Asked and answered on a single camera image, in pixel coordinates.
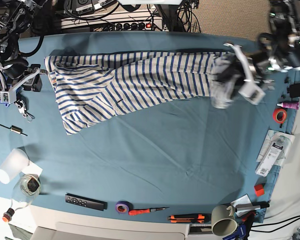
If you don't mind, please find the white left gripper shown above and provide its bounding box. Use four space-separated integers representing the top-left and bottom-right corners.
216 41 275 105

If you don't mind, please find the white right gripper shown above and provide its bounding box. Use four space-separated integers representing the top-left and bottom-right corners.
0 64 48 104

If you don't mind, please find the blue white striped T-shirt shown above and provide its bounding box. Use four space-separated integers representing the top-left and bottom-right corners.
44 51 223 135

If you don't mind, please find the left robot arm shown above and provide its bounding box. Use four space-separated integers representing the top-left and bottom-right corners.
210 0 300 109

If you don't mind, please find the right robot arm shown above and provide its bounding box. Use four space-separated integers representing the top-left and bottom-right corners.
0 0 47 105

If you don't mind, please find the allen key with brass sleeve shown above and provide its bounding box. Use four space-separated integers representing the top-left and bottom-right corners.
0 124 28 137

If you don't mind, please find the purple glue tube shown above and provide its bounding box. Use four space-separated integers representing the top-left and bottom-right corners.
277 101 300 110

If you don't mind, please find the red tape roll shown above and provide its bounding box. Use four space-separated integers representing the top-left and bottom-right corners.
272 108 288 124

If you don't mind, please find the black square pad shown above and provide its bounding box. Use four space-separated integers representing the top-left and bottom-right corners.
287 83 300 99

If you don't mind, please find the white paper cup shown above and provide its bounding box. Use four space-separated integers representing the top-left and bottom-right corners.
0 148 30 184

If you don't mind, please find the packaged item on card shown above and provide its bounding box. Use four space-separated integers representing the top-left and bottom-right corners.
255 129 295 177

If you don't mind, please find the teal table cloth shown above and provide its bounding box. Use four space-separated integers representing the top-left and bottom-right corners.
0 31 300 225

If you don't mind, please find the black power strip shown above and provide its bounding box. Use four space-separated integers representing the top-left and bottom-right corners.
95 22 154 32

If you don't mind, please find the clear glass bottle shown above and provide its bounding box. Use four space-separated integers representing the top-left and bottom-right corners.
2 174 41 223

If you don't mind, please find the small red cube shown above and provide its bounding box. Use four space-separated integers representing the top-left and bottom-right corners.
254 183 265 197

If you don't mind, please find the black marker pen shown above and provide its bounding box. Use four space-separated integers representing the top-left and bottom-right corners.
234 202 270 214

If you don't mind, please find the black remote control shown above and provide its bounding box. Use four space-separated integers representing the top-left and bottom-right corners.
65 193 108 211

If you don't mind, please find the orange black utility knife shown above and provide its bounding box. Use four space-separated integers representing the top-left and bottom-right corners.
167 213 211 224

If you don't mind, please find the grey ceramic mug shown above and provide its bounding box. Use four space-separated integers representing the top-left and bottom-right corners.
211 205 238 237

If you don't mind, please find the purple tape roll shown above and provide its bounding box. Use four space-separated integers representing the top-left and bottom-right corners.
115 200 134 214

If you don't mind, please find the blue black bar clamp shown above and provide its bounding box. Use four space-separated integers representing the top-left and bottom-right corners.
222 211 256 240

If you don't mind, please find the silver carabiner keychain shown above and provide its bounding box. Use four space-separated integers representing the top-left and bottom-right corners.
14 99 35 123

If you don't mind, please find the orange handled screwdriver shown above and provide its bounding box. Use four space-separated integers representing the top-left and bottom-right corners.
128 207 169 216

